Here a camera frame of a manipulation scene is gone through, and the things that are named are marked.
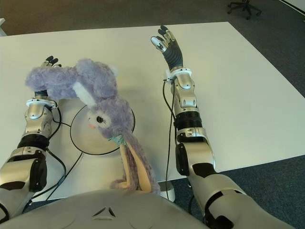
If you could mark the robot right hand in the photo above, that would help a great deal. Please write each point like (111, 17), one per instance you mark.
(172, 52)

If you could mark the purple plush bunny doll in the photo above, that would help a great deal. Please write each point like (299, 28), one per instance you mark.
(102, 100)

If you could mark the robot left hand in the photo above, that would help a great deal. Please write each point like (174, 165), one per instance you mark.
(51, 60)

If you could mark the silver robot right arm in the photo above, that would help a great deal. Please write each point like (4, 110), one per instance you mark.
(195, 143)

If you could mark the white neighbouring desk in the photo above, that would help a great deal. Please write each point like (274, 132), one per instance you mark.
(3, 27)

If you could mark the white table leg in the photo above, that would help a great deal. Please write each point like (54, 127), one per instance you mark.
(166, 189)

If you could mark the black office chair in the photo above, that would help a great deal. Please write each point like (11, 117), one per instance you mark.
(245, 8)

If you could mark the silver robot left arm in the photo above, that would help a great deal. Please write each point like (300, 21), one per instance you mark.
(33, 124)

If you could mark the silver robot torso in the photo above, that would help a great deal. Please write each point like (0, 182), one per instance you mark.
(107, 214)

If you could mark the white plate black rim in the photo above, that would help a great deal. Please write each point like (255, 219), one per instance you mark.
(88, 138)

